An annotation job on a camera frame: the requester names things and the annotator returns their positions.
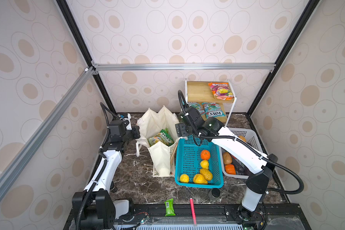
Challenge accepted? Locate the black cylinder knob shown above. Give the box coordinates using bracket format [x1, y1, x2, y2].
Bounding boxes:
[110, 184, 118, 193]

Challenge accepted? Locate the yellow potato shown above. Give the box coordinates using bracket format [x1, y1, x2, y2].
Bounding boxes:
[222, 152, 232, 165]

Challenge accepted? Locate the orange tangerine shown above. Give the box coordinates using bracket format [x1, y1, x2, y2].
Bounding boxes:
[200, 149, 211, 161]

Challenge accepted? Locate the teal Fox's candy bag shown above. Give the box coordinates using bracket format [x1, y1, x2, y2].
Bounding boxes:
[202, 103, 225, 119]

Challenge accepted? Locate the orange pink snack bag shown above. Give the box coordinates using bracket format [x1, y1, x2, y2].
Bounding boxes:
[208, 82, 234, 101]

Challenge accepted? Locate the floral canvas grocery bag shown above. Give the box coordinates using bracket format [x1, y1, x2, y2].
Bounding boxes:
[136, 106, 180, 177]

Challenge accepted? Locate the white plastic basket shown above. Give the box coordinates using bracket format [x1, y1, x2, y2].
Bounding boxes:
[219, 127, 264, 179]

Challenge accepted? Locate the small yellow lemon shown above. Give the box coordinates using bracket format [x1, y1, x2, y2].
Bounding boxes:
[200, 160, 209, 169]

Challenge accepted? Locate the orange bell pepper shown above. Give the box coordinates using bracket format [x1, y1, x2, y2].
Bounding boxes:
[224, 164, 236, 175]

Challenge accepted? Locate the black round cap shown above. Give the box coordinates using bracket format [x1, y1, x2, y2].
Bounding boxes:
[211, 188, 221, 197]

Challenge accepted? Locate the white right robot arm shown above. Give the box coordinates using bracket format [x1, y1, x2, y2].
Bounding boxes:
[175, 90, 304, 222]

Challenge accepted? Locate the yellow fruit front centre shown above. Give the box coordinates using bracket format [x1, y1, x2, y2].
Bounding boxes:
[193, 173, 208, 185]

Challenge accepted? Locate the teal red candy bag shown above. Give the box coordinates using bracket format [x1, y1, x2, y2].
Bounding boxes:
[188, 102, 205, 115]

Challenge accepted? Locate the teal plastic basket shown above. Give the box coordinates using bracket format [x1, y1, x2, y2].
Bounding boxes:
[175, 135, 224, 189]

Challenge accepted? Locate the yellow lemon front left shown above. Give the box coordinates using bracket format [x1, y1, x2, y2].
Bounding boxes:
[179, 174, 190, 183]

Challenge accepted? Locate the pink pen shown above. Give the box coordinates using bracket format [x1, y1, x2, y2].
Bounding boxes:
[189, 197, 197, 227]

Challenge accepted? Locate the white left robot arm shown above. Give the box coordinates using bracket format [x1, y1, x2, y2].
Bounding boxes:
[72, 103, 140, 230]

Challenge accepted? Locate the green yellow snack bag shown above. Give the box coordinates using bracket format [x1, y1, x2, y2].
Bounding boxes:
[148, 128, 174, 146]

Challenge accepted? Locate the green snack packet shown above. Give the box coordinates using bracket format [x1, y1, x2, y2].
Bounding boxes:
[164, 198, 175, 217]

